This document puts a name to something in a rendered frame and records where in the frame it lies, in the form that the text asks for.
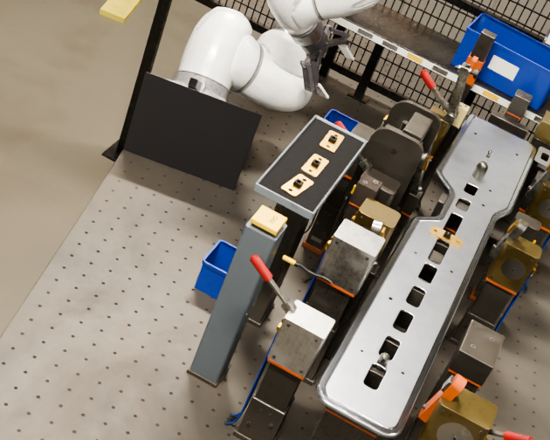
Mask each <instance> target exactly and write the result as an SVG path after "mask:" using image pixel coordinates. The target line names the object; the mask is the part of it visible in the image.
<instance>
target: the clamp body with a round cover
mask: <svg viewBox="0 0 550 440"><path fill-rule="evenodd" d="M400 217H401V214H400V213H399V212H397V211H395V210H392V209H391V208H389V207H388V206H386V205H384V204H382V203H379V202H377V201H376V200H374V199H372V198H370V197H368V198H366V200H365V201H364V203H363V204H362V206H361V207H360V208H359V210H358V211H356V212H355V214H354V216H353V217H352V219H351V222H353V223H356V224H358V225H360V226H361V227H363V228H364V229H366V230H369V231H370V230H371V227H372V224H373V222H374V220H378V221H382V222H384V227H385V228H386V231H385V236H384V239H385V242H384V244H383V246H382V248H381V250H380V252H379V254H378V258H377V261H376V262H378V260H379V258H380V257H381V255H382V253H383V251H384V249H385V247H386V245H387V243H388V241H389V239H390V237H391V235H392V233H393V231H394V229H395V227H396V225H397V223H398V221H399V219H400Z"/></svg>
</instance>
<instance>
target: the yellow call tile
mask: <svg viewBox="0 0 550 440"><path fill-rule="evenodd" d="M286 221H287V217H284V216H282V215H280V214H279V213H277V212H276V211H274V210H271V209H269V208H267V207H265V206H264V205H262V206H261V207H260V208H259V210H258V211H257V212H256V213H255V215H254V216H253V217H252V218H251V223H253V224H255V225H257V226H258V227H260V228H261V229H263V230H266V231H268V232H270V233H271V234H273V235H275V236H276V235H277V234H278V232H279V231H280V229H281V228H282V227H283V226H284V224H285V223H286Z"/></svg>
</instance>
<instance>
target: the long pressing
mask: <svg viewBox="0 0 550 440"><path fill-rule="evenodd" d="M474 133H475V134H474ZM489 150H491V151H492V153H491V154H490V156H489V157H490V158H488V157H486V155H487V154H488V151H489ZM515 154H517V155H515ZM536 154H537V150H536V148H535V147H534V145H533V144H531V143H530V142H528V141H526V140H524V139H522V138H520V137H518V136H517V135H515V134H512V133H510V132H508V131H506V130H504V129H503V128H501V127H498V126H496V125H494V124H492V123H490V122H489V121H487V120H484V119H482V118H479V117H478V116H477V115H476V114H470V115H468V116H467V117H466V119H465V121H464V123H463V125H462V126H461V127H460V129H459V131H458V132H457V135H456V136H455V138H454V140H453V142H452V143H451V145H450V146H449V148H448V150H447V151H446V153H445V155H444V157H443V159H442V160H441V161H440V163H439V165H438V166H437V169H436V171H435V173H434V176H435V178H436V179H437V181H438V182H439V184H440V185H441V186H442V188H443V189H444V191H445V192H446V194H447V199H446V200H445V202H444V204H443V207H442V208H441V209H440V211H439V213H438V215H437V216H434V217H414V218H413V219H412V220H411V221H410V223H409V225H408V227H407V229H406V230H405V231H404V233H403V235H402V237H401V239H400V241H399V242H398V244H397V246H396V247H395V249H394V251H393V252H392V254H391V256H390V258H389V259H388V262H387V263H386V264H385V266H384V268H383V269H382V272H381V273H380V275H379V277H378V279H377V280H376V281H375V284H374V285H373V287H372V289H371V290H370V292H369V294H368V296H367V297H366V299H365V300H364V302H363V304H362V306H361V308H360V310H359V311H358V313H357V314H356V316H355V317H354V320H353V322H352V323H351V325H350V327H349V328H348V330H347V332H346V333H345V335H344V337H343V338H342V340H341V342H340V344H339V346H338V347H337V348H336V350H335V352H334V354H333V356H332V358H331V360H330V361H329V362H328V364H327V366H326V368H325V370H324V371H323V373H322V375H321V376H320V378H319V380H318V382H317V384H316V386H315V394H316V396H317V397H318V398H319V400H320V401H321V402H322V403H323V404H325V405H326V406H327V407H328V408H330V409H333V410H335V411H337V412H338V413H340V414H342V415H343V416H345V417H347V418H349V419H351V420H353V421H354V422H356V423H358V424H360V425H362V426H363V427H365V428H367V429H369V430H371V431H373V432H374V433H376V434H378V435H380V436H382V437H397V436H399V435H400V434H401V433H402V430H403V428H404V426H405V423H406V422H407V420H408V418H409V414H410V412H411V410H412V409H413V406H414V404H415V402H416V398H417V397H418V395H419V393H420V390H421V388H422V386H423V384H424V381H425V379H426V377H427V375H428V373H429V371H430V368H431V365H432V363H433V361H434V360H435V357H436V355H437V352H438V350H439V348H440V346H441V344H442V342H443V338H444V336H445V335H446V332H447V330H448V328H449V326H450V323H451V321H452V319H453V317H454V314H455V312H456V310H457V307H458V305H459V303H460V301H461V298H462V297H463V295H464V292H465V289H466V287H467V285H468V284H469V281H470V279H471V276H472V273H473V272H474V270H475V268H476V265H477V263H478V261H479V259H480V256H481V254H482V252H483V250H484V247H485V245H486V243H487V240H488V238H489V236H490V235H491V232H492V229H493V227H494V225H495V223H496V221H497V220H499V219H500V218H502V217H506V216H508V215H510V214H511V212H512V209H513V206H514V204H515V203H516V200H517V198H518V196H519V192H520V191H521V189H522V186H523V184H524V182H525V179H526V177H527V174H528V172H529V170H530V167H531V166H532V164H533V160H534V158H535V155H536ZM481 161H484V162H487V163H488V170H487V172H486V174H485V177H484V179H483V180H477V179H475V178H474V177H473V176H472V173H473V171H474V169H475V167H476V166H477V165H478V163H479V162H481ZM467 184H470V185H471V186H473V187H475V188H476V189H477V191H476V193H475V195H474V196H472V195H470V194H468V193H466V192H465V191H464V189H465V187H466V185H467ZM489 190H491V191H492V192H490V191H489ZM459 199H463V200H465V201H466V202H468V203H469V204H470V205H469V207H468V209H467V211H462V210H460V209H458V208H457V207H456V205H457V202H458V200H459ZM482 204H483V205H484V206H482ZM451 214H454V215H456V216H458V217H461V218H462V221H461V223H460V224H459V226H458V228H457V231H456V233H455V235H454V236H456V237H459V238H461V239H463V240H464V242H463V244H462V246H461V248H457V247H456V246H454V245H452V244H449V243H447V242H445V241H443V240H442V239H440V238H438V237H435V236H433V235H432V234H430V229H431V227H432V226H433V225H435V226H437V227H439V228H440V229H442V230H443V229H444V227H445V225H446V224H447V222H448V220H449V218H450V215H451ZM437 240H441V241H443V242H445V243H446V244H447V245H448V246H449V247H448V249H447V251H446V252H445V254H444V256H443V259H442V261H441V263H440V265H436V264H434V263H433V262H431V261H429V256H430V254H431V252H432V250H433V248H434V247H435V245H436V243H437ZM414 252H416V254H415V253H414ZM425 265H430V266H431V267H433V268H435V269H436V273H435V275H434V277H433V279H432V280H431V282H430V284H427V283H425V282H423V281H422V280H421V279H419V278H418V277H419V275H420V273H421V271H422V269H423V267H424V266H425ZM450 271H452V272H453V273H451V272H450ZM413 287H416V288H418V289H420V290H422V291H424V296H423V299H422V301H421V303H420V305H419V307H414V306H412V305H410V304H408V303H407V302H406V300H407V298H408V296H409V294H410V292H411V290H412V288H413ZM389 298H391V299H392V300H390V299H389ZM400 312H405V313H407V314H409V315H411V316H412V321H411V322H410V324H409V327H408V329H407V331H406V333H401V332H399V331H398V330H396V329H394V328H393V325H394V323H395V321H396V319H397V317H398V315H399V313H400ZM388 337H389V338H392V339H394V340H396V341H398V342H399V347H398V348H397V350H396V352H395V355H394V357H393V359H392V360H391V361H388V364H387V366H386V367H384V366H382V365H380V364H378V363H377V360H378V359H379V357H380V355H379V352H380V350H381V348H382V345H383V343H384V341H385V340H386V339H387V338H388ZM361 350H362V351H363V352H361ZM373 365H376V366H378V367H379V368H382V369H383V370H384V371H385V374H384V376H383V377H382V380H381V382H380V384H379V386H378V388H377V389H371V388H369V387H368V386H366V385H365V384H364V380H365V378H366V377H367V375H368V372H369V370H370V369H371V367H372V366H373ZM402 372H403V373H404V375H403V374H402Z"/></svg>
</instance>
